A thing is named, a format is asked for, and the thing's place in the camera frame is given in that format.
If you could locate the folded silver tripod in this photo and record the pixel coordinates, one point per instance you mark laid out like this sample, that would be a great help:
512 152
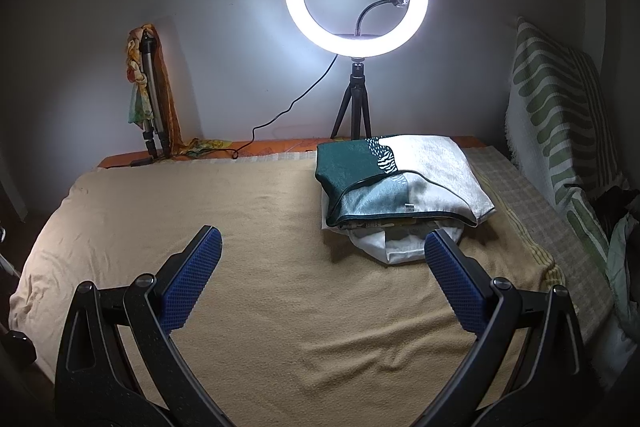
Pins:
150 82

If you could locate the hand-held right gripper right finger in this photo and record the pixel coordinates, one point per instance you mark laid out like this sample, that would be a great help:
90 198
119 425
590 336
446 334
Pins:
452 279

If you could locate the teal and white patterned cloth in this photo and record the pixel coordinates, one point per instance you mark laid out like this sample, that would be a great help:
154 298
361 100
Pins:
360 187

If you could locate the beige checked sheet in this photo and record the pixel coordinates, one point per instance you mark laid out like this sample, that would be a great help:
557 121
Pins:
550 227

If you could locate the green striped white pillow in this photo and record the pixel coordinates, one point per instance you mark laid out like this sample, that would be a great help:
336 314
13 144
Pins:
550 107

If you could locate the beige blanket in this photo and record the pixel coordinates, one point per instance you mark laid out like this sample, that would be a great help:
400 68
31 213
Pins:
275 227

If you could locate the dark cloth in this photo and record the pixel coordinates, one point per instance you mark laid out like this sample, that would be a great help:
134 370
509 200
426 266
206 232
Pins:
612 207

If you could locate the pale green cloth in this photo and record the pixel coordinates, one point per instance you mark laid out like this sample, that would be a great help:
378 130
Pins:
625 267

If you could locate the black round object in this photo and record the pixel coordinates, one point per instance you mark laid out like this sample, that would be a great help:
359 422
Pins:
21 347

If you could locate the white pocket shirt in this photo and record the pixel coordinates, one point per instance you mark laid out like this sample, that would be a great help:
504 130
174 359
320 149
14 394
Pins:
395 247

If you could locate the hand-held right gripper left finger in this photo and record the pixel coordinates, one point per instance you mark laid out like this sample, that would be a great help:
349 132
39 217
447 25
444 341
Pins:
192 277

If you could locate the colourful patterned scarf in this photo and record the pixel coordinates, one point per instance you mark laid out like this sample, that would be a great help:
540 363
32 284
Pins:
131 57

